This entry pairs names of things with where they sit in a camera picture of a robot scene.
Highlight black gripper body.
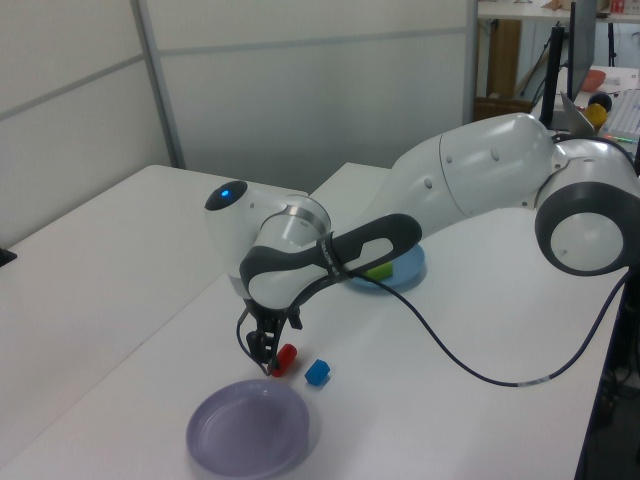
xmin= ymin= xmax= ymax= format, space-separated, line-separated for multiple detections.
xmin=244 ymin=298 xmax=304 ymax=332

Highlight red cylinder block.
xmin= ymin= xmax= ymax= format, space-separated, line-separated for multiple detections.
xmin=271 ymin=343 xmax=299 ymax=377

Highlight blue block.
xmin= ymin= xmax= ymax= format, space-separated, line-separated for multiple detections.
xmin=304 ymin=358 xmax=332 ymax=387

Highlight purple plate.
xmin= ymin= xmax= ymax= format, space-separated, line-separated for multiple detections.
xmin=185 ymin=378 xmax=311 ymax=479

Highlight blue plate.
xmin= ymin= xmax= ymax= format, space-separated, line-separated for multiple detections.
xmin=344 ymin=243 xmax=428 ymax=297

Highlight brown cardboard box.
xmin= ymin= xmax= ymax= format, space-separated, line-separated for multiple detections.
xmin=473 ymin=97 xmax=534 ymax=123

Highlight wooden panel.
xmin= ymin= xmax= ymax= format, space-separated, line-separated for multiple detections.
xmin=487 ymin=19 xmax=521 ymax=99

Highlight silver laptop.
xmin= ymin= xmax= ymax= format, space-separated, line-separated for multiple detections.
xmin=559 ymin=91 xmax=599 ymax=136

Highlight black monitor stand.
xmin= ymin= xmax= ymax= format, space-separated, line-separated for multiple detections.
xmin=539 ymin=24 xmax=569 ymax=126

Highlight yellow ball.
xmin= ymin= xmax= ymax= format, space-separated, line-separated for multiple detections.
xmin=585 ymin=104 xmax=609 ymax=132

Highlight white keyboard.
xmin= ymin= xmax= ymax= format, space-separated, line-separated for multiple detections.
xmin=602 ymin=88 xmax=640 ymax=139

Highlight grey monitor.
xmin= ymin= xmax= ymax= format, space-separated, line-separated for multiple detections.
xmin=569 ymin=0 xmax=599 ymax=99

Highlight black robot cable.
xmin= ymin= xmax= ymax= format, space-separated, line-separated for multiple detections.
xmin=237 ymin=267 xmax=632 ymax=387

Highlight grey partition post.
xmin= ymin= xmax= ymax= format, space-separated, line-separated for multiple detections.
xmin=130 ymin=0 xmax=187 ymax=170
xmin=462 ymin=0 xmax=481 ymax=124

